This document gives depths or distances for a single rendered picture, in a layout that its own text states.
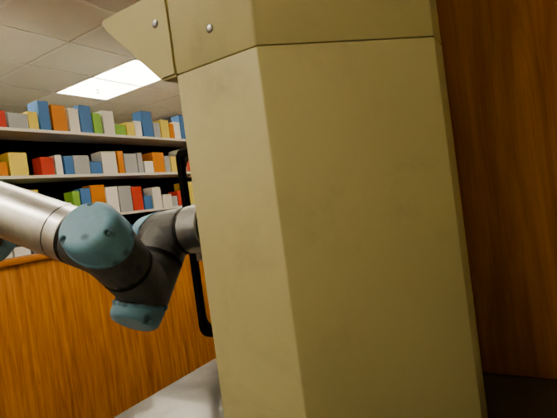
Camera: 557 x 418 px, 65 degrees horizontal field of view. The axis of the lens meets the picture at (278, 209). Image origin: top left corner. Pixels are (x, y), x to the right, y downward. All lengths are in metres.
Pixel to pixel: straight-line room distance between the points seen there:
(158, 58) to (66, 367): 2.34
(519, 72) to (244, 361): 0.55
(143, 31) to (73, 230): 0.25
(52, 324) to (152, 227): 1.99
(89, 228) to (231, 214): 0.18
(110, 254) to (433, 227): 0.37
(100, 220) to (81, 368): 2.27
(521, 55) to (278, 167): 0.44
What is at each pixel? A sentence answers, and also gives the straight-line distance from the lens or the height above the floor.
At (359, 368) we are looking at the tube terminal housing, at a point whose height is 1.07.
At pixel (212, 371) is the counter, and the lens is 0.92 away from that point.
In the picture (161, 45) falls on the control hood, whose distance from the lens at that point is 0.55.
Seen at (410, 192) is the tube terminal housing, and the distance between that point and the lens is 0.49.
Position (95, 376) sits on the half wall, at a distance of 2.86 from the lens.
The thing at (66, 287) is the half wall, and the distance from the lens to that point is 2.69.
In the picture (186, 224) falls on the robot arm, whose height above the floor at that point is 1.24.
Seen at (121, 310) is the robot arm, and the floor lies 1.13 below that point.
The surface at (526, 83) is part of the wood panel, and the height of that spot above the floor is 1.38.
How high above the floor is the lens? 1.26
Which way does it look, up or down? 1 degrees down
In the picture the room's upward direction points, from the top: 8 degrees counter-clockwise
